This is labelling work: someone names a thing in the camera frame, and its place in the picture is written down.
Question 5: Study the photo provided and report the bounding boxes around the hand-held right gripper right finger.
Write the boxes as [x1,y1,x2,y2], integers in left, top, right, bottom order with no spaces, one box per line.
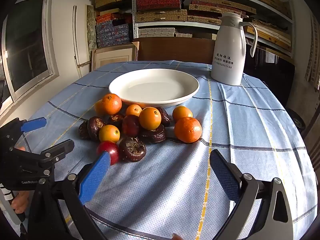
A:
[209,149,294,240]

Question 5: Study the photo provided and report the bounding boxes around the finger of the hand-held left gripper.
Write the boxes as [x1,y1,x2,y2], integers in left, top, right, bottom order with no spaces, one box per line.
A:
[7,117,47,140]
[41,139,75,167]

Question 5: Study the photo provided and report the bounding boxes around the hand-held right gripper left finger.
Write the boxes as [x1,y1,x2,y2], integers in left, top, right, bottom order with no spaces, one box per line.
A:
[26,151,111,240]

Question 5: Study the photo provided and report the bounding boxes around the dark water chestnut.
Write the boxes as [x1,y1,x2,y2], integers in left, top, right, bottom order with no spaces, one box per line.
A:
[78,121,90,140]
[156,107,172,127]
[87,116,106,140]
[107,113,125,130]
[118,137,147,163]
[139,124,167,144]

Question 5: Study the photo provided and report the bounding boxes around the small red fruit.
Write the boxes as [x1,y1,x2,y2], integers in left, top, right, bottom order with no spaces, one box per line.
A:
[96,141,120,166]
[122,115,140,138]

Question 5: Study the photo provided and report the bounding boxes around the small smooth orange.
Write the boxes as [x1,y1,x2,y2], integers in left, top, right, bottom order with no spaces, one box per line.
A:
[94,99,104,117]
[172,105,193,122]
[99,124,121,143]
[125,104,142,117]
[139,107,162,130]

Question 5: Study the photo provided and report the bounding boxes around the mandarin orange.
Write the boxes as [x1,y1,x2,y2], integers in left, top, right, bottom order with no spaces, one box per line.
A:
[174,117,202,143]
[102,93,123,115]

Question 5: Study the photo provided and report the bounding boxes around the white plate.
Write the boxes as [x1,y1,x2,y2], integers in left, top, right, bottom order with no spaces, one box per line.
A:
[109,68,200,108]

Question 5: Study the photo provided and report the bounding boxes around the person's left hand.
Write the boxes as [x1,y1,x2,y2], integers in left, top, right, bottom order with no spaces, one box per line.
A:
[10,191,34,214]

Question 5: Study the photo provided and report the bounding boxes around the blue checked tablecloth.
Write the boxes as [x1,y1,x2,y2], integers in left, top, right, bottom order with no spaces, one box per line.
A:
[0,60,314,240]

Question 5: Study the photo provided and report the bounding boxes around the white framed window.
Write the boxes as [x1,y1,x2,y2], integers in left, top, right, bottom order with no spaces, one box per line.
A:
[0,0,60,113]

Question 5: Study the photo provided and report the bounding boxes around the white leaning slat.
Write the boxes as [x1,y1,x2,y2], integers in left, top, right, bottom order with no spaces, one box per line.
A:
[72,5,91,68]

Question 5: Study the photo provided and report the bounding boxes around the patterned fabric roll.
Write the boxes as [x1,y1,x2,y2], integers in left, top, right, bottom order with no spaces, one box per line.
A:
[86,4,97,64]

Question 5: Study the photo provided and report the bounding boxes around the black cabinet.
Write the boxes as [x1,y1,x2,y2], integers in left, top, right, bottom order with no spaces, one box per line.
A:
[242,40,294,85]

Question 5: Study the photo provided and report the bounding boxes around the stack of blue patterned boxes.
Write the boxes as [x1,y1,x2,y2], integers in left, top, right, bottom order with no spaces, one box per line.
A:
[96,20,130,48]

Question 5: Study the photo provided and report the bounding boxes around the white thermos jug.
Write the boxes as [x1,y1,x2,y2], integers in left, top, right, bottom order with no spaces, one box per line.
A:
[211,12,258,86]

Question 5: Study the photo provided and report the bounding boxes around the orange patterned box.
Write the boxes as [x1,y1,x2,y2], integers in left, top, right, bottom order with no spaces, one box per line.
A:
[96,13,114,23]

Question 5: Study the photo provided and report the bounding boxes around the brown wooden board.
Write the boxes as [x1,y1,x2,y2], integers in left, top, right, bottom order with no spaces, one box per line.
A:
[132,38,217,64]

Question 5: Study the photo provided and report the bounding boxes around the bamboo blind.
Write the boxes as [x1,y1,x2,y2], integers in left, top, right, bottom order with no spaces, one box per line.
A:
[304,14,320,90]

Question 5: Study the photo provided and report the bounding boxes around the white metal shelf rack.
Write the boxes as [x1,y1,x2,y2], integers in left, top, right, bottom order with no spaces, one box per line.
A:
[132,0,295,58]

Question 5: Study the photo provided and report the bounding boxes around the stack of woven flat boxes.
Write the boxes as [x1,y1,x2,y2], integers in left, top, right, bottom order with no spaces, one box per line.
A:
[136,0,293,53]

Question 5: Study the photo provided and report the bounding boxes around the light wooden picture frame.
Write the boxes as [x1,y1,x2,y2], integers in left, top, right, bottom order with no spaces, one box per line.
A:
[90,42,140,71]

